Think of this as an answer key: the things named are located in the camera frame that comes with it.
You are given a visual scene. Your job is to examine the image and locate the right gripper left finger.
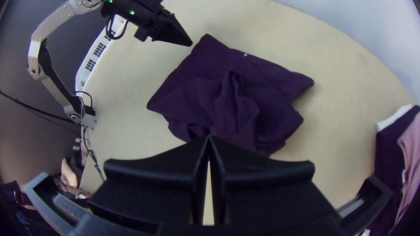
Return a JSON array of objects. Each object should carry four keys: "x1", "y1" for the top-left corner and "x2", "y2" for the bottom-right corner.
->
[{"x1": 88, "y1": 136, "x2": 210, "y2": 227}]

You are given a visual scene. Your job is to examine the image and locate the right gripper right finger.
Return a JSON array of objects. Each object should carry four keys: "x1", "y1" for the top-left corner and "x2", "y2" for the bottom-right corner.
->
[{"x1": 208, "y1": 136, "x2": 339, "y2": 227}]

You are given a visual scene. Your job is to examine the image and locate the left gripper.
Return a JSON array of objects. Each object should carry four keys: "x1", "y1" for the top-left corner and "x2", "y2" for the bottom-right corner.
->
[{"x1": 133, "y1": 8, "x2": 193, "y2": 47}]

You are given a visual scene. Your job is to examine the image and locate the black t-shirt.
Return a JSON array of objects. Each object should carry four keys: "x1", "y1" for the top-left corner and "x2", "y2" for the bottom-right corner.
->
[{"x1": 147, "y1": 34, "x2": 315, "y2": 156}]

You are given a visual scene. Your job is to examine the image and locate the white laundry basket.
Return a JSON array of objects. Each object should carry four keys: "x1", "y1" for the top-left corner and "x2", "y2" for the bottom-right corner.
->
[{"x1": 74, "y1": 18, "x2": 127, "y2": 96}]

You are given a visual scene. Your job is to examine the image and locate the pile of folded clothes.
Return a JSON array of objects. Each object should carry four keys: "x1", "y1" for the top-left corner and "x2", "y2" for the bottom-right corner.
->
[{"x1": 374, "y1": 104, "x2": 420, "y2": 236}]

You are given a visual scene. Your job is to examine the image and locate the black cable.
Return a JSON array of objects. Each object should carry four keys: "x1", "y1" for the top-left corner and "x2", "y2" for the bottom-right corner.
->
[
  {"x1": 105, "y1": 14, "x2": 129, "y2": 41},
  {"x1": 82, "y1": 126, "x2": 106, "y2": 183},
  {"x1": 0, "y1": 90, "x2": 81, "y2": 126}
]

